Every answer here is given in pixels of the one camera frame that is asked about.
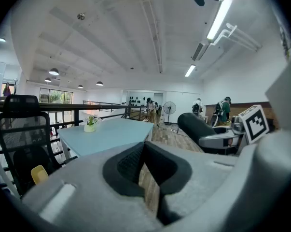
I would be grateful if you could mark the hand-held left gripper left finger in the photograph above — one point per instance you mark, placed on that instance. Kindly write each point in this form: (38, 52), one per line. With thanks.
(87, 202)

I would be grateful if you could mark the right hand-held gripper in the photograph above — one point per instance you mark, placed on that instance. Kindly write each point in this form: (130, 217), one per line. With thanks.
(255, 124)

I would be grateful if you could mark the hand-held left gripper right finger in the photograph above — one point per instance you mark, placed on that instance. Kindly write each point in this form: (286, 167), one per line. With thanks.
(208, 190)

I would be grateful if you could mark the black oblong object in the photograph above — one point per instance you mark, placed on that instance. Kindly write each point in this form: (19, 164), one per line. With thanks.
(193, 127)

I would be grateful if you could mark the yellow plastic container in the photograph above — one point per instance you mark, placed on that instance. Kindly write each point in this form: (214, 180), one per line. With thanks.
(39, 175)

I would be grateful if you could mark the black standing fan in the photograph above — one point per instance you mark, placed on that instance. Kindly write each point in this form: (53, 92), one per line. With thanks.
(169, 107)

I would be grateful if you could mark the short fluorescent ceiling light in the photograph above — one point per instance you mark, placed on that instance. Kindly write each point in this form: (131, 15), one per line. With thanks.
(190, 70)

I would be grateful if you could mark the white flower pot with plant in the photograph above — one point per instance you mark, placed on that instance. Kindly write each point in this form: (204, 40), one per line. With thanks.
(89, 128)

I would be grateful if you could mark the black mesh office chair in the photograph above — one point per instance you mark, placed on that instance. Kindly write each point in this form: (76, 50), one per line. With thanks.
(27, 158)

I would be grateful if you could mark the ceiling air conditioner unit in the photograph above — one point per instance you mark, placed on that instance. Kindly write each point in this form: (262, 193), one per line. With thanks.
(200, 51)

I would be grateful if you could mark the light blue table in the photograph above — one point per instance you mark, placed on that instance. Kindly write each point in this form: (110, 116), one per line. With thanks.
(87, 107)

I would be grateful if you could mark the white ceiling pipes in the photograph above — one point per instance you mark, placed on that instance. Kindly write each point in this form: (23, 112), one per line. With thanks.
(241, 36)

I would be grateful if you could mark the large glass window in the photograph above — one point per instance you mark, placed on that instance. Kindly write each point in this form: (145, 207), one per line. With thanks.
(56, 96)

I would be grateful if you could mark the black dome pendant lamp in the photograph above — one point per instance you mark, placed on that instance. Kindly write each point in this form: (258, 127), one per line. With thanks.
(53, 71)
(47, 80)
(99, 83)
(80, 86)

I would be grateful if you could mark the long fluorescent ceiling light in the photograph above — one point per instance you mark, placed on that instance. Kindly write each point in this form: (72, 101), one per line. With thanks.
(218, 18)

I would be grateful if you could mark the round ceiling sensor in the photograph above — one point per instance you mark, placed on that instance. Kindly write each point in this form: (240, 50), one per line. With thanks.
(81, 16)

